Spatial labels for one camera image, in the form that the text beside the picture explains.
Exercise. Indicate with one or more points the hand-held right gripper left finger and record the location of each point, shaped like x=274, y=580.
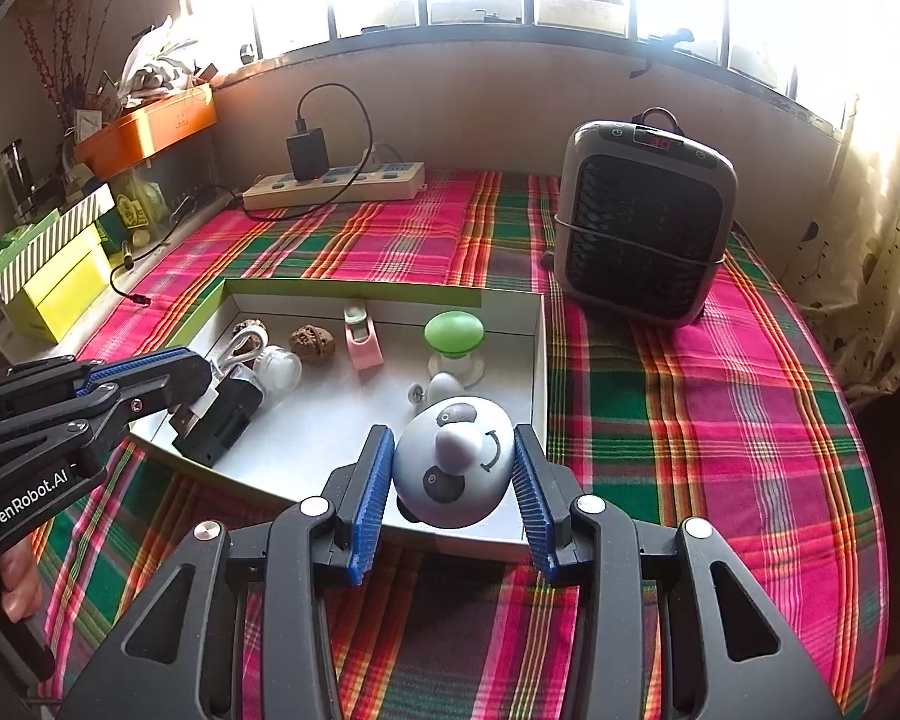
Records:
x=367, y=510

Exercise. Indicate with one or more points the pink nail clipper holder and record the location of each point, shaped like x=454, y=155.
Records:
x=364, y=349

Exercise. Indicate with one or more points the beige power strip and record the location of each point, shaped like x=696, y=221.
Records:
x=390, y=178

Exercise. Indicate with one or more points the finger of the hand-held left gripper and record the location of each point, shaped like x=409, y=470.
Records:
x=150, y=394
x=120, y=371

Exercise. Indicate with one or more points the white round jar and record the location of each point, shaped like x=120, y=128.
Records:
x=279, y=369

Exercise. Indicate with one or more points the brown wrinkled walnut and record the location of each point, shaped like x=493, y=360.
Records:
x=311, y=339
x=255, y=334

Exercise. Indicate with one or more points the black rectangular device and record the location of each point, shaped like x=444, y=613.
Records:
x=225, y=420

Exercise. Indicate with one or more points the yellow green packet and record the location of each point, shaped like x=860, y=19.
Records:
x=135, y=210

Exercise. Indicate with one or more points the black charger adapter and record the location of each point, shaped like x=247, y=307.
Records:
x=307, y=154

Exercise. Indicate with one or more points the person's left hand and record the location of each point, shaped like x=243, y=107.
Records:
x=22, y=585

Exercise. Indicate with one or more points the red branch decoration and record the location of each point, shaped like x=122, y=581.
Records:
x=56, y=67

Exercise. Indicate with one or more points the white grey panda toy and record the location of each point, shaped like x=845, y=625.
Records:
x=450, y=487

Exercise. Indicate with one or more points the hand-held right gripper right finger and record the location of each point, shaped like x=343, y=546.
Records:
x=534, y=510

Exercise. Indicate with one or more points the orange storage box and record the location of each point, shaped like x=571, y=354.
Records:
x=157, y=124

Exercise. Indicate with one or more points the green knob white stand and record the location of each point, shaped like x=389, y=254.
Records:
x=454, y=331

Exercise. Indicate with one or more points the cream dotted curtain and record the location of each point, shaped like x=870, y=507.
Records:
x=870, y=277

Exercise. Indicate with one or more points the grey white striped box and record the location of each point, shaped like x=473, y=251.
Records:
x=67, y=229

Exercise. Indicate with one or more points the pile of papers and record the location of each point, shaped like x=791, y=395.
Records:
x=150, y=67

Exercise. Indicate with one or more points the pink green plaid cloth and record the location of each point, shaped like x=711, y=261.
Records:
x=645, y=427

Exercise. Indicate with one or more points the grey black space heater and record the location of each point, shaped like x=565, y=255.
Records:
x=637, y=240

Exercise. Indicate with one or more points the green cardboard box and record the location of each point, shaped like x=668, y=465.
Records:
x=330, y=420

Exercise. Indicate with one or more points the yellow-green cardboard box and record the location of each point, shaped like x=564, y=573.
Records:
x=60, y=292

